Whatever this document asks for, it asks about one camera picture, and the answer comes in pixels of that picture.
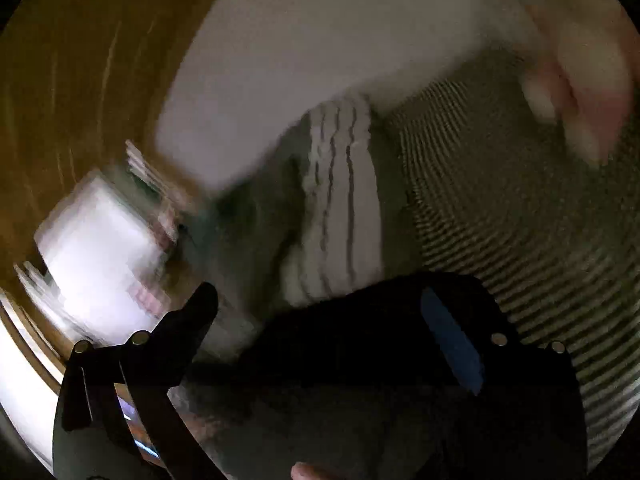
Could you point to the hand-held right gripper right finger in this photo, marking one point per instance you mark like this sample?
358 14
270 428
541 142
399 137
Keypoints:
452 340

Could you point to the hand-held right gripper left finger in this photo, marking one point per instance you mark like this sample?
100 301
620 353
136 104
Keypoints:
202 307

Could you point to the black jacket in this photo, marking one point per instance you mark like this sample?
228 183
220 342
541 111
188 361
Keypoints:
325 360

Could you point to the person's right hand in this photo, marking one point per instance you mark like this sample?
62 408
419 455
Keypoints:
310 472

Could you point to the olive green jacket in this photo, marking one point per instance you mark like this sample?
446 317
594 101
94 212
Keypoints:
260 220

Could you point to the black white checkered bed sheet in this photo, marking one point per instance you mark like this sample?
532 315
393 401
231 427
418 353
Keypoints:
500 210

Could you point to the white striped pillow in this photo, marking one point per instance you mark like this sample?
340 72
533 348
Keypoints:
360 210

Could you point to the pink plush toy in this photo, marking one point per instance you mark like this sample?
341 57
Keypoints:
590 85

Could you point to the wooden bunk bed frame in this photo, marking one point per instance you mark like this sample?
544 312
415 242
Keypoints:
75 85

